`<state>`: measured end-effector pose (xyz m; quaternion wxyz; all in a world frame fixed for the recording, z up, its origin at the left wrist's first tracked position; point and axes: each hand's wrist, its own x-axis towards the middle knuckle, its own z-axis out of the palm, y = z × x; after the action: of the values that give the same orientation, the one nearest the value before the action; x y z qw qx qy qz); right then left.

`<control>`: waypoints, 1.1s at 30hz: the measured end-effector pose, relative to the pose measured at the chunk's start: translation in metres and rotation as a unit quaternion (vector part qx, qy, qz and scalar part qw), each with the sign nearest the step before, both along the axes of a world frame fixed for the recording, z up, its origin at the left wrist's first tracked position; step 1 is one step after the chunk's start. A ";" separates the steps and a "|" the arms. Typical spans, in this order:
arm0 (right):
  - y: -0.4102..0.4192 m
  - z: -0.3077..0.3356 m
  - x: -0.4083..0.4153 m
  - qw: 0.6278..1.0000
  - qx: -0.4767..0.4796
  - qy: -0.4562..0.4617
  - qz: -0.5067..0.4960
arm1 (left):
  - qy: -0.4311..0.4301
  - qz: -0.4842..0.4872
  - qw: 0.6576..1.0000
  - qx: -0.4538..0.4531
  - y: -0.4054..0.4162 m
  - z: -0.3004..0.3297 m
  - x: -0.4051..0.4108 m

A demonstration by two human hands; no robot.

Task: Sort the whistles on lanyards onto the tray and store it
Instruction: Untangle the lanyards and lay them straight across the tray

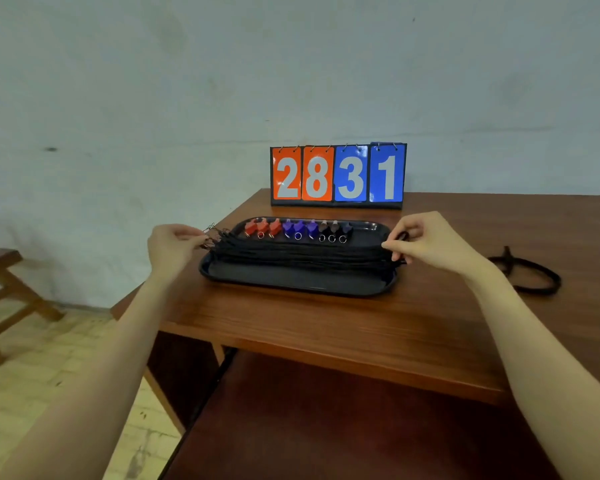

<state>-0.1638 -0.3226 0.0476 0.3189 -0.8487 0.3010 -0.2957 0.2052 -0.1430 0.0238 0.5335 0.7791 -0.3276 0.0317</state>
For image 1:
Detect person's right forearm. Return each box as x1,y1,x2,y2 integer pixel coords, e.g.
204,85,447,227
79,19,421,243
467,263,600,480

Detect black plastic tray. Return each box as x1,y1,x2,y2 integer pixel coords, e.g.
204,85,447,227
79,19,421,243
198,216,401,299

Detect tangle of black lanyards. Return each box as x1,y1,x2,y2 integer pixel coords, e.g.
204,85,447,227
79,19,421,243
487,245,563,296

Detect person's right hand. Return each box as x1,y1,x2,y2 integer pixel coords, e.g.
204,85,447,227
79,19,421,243
381,210,492,281

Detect person's left hand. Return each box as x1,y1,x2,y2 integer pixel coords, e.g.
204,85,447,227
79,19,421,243
146,223,211,289

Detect wooden desk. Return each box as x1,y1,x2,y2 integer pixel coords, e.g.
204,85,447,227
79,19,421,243
159,349,562,480

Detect orange and blue flip scoreboard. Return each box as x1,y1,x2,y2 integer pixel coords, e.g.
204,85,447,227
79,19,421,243
269,141,409,211

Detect straightened black lanyards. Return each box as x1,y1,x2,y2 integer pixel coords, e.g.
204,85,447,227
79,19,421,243
199,223,411,273

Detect person's left forearm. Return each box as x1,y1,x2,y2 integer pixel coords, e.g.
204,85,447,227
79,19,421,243
0,275,175,480

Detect brown wooden chair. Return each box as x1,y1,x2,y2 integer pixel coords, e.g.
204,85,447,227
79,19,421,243
0,246,65,369

